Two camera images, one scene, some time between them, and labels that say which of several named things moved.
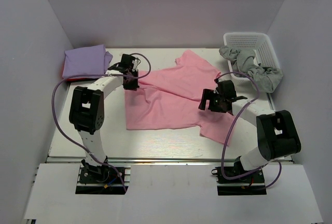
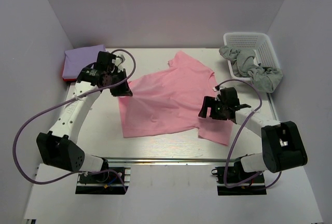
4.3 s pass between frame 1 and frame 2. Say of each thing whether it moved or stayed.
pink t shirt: moved
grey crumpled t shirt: stayed
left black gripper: moved
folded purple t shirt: stayed
